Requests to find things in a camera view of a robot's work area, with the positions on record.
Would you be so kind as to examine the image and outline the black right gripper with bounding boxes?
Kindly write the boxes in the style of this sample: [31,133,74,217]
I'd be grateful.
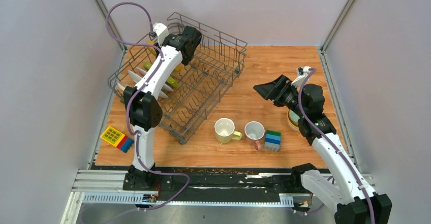
[253,75,306,118]

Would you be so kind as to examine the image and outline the green scalloped plate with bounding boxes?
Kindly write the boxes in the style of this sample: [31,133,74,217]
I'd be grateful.
[143,61,179,88]

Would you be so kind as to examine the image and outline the grey wire dish rack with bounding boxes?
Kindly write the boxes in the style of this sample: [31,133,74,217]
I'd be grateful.
[107,12,248,146]

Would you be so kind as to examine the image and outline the red and teal floral plate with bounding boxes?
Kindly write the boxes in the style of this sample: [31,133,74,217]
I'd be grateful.
[128,70,167,98]

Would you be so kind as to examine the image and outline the cream and pink plate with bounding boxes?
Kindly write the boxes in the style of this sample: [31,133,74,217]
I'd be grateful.
[117,81,128,91]

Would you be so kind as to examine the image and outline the yellow polka dot plate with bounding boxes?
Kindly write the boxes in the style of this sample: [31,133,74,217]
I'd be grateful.
[146,40,159,57]

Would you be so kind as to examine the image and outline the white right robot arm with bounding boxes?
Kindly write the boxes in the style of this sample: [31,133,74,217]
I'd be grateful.
[253,75,392,223]

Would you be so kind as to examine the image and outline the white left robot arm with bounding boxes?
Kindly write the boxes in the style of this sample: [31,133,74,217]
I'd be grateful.
[123,23,202,190]

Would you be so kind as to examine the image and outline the stacked teal and yellow bowls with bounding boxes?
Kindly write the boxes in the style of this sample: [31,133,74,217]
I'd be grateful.
[287,110,299,132]

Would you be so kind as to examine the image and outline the pink mug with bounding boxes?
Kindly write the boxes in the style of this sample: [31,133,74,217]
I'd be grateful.
[244,121,265,151]

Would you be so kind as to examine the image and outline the green blue grey block stack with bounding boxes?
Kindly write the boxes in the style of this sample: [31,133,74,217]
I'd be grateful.
[264,130,281,151]

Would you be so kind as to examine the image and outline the yellow mug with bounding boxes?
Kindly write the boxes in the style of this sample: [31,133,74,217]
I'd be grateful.
[214,118,243,145]

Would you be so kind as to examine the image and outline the yellow red blue toy block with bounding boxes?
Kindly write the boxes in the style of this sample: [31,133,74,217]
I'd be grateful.
[100,126,134,153]

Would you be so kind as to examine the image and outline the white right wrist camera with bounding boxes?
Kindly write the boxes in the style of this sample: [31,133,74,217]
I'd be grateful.
[292,66,312,89]

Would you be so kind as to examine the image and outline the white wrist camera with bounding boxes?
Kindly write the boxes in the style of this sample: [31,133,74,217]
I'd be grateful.
[149,22,169,45]
[292,66,312,89]

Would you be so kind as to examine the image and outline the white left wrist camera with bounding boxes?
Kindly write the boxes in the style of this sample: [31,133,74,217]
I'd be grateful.
[149,22,169,45]

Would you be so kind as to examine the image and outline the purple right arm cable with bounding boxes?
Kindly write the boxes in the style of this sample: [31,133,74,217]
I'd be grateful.
[296,68,376,224]

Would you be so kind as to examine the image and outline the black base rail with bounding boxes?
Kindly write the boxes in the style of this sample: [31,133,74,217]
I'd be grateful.
[72,167,320,209]

